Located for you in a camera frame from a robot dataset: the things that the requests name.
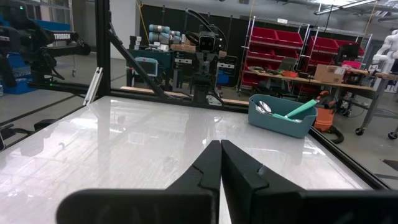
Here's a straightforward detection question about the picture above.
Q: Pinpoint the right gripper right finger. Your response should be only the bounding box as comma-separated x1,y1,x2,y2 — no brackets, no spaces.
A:
220,139,398,224

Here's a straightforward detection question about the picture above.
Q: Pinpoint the black vacuum hose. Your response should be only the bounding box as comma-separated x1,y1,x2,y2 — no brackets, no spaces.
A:
328,124,345,144

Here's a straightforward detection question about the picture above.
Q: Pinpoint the grey laptop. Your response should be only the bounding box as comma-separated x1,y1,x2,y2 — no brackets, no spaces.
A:
277,57,299,72

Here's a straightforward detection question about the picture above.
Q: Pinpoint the wooden table side board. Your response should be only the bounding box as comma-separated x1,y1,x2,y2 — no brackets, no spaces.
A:
119,86,249,106

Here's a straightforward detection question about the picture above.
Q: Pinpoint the small black monitor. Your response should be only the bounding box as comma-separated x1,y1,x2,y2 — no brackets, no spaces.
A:
335,42,361,65

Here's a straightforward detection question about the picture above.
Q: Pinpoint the white ceiling light tube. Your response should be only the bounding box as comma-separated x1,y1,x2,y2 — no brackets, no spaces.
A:
313,0,379,16

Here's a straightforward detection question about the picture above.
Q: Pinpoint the pink box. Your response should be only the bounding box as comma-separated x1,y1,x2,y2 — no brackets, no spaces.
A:
341,60,363,70

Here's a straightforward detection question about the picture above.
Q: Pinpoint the teal equipment cabinet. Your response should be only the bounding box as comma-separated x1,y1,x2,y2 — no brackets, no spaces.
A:
127,49,174,90

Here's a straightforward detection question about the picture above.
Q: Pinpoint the orange vacuum cleaner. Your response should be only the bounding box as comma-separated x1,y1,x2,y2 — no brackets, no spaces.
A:
313,107,336,132

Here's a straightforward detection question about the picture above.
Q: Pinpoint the white robot figure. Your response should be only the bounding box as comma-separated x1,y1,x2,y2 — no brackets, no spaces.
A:
372,29,398,74

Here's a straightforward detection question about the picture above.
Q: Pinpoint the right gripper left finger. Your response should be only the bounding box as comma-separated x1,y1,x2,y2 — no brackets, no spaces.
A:
55,139,223,224

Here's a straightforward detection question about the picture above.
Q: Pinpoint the yellow hanging cable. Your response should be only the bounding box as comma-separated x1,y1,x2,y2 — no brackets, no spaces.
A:
135,0,150,44

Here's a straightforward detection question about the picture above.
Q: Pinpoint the black table frame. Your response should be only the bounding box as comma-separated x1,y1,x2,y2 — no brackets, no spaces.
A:
27,0,391,190

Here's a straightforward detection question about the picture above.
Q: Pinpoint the grey teach pendant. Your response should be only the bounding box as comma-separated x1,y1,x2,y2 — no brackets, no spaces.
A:
134,57,159,78

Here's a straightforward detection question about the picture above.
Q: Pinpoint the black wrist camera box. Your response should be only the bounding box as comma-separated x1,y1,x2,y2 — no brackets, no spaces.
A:
198,30,218,53

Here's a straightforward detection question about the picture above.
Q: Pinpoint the red bin shelf rack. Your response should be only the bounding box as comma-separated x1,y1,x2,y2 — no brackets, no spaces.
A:
238,15,312,94
306,26,373,67

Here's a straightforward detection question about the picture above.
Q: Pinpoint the silver aluminium extrusion bar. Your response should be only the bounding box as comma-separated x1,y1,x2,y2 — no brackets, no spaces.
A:
83,67,103,106

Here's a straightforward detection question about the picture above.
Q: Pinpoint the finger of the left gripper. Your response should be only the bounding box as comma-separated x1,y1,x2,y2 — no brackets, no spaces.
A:
198,60,208,84
206,60,216,83

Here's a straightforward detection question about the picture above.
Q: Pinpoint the teal plastic bin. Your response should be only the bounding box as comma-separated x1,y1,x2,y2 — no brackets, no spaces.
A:
248,94,318,139

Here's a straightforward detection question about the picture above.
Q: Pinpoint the cardboard box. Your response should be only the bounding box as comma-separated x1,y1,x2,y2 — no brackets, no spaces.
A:
313,64,346,84

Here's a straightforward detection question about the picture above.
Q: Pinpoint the wooden top desk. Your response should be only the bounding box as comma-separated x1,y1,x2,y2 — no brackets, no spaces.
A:
248,67,398,137

